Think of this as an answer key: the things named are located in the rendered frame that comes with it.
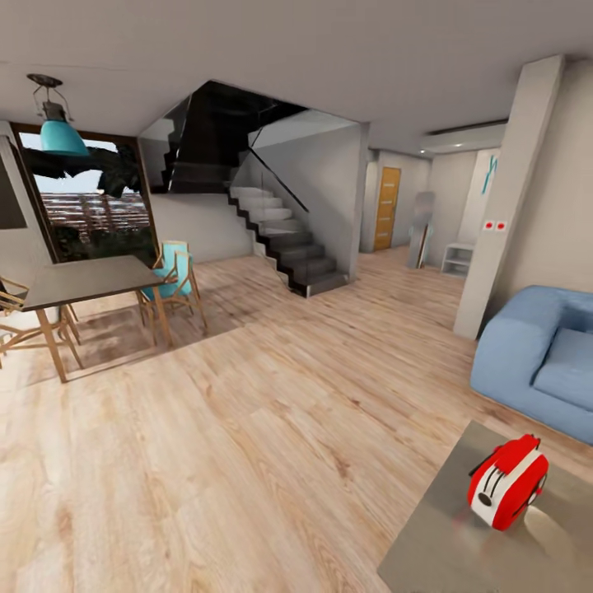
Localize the radio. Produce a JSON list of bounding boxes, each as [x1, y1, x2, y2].
[[468, 434, 549, 531]]

